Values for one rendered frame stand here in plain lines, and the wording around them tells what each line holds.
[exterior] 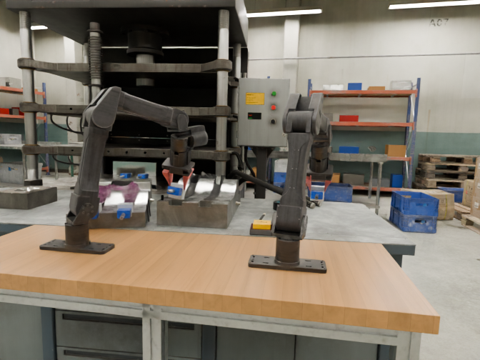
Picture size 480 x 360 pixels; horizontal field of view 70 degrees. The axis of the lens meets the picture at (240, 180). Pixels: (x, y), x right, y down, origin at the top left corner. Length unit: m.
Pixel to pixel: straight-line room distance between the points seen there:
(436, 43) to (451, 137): 1.89
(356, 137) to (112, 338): 6.92
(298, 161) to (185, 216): 0.53
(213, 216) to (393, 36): 7.25
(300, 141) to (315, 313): 0.42
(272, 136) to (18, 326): 1.52
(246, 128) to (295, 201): 1.22
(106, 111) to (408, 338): 0.92
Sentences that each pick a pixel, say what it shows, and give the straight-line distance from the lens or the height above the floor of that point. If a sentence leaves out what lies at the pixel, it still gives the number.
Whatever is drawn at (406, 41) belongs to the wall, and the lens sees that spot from 8.19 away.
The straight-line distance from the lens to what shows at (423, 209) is 4.79.
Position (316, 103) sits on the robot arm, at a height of 1.22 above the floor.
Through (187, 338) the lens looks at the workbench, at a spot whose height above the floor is 0.37.
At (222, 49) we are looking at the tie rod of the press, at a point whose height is 1.60.
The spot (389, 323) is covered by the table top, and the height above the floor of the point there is 0.77.
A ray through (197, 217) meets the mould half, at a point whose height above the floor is 0.84.
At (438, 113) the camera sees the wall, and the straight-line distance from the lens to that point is 8.13.
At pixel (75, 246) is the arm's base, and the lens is 1.08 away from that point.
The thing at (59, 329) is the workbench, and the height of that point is 0.36.
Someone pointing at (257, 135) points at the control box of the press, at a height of 1.14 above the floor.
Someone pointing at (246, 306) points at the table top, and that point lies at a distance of 0.77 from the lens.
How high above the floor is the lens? 1.13
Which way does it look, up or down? 7 degrees down
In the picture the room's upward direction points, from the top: 2 degrees clockwise
